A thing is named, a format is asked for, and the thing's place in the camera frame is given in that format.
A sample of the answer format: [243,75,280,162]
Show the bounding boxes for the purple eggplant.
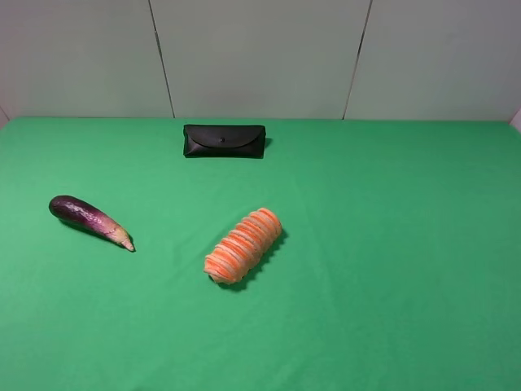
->
[49,195,135,253]

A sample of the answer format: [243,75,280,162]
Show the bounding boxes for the green table cloth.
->
[1,118,520,390]

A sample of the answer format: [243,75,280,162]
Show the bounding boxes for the orange sliced bread loaf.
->
[203,208,282,284]

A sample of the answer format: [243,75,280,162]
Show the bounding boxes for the black glasses case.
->
[183,124,266,159]

